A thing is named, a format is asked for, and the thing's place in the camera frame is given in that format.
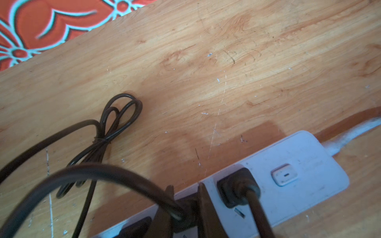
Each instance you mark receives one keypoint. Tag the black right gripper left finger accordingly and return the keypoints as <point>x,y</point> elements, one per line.
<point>161,226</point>

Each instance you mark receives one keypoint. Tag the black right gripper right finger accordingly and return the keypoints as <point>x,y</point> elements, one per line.
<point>208,223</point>

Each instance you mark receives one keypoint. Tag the white power strip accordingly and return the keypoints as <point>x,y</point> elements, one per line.
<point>294,174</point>

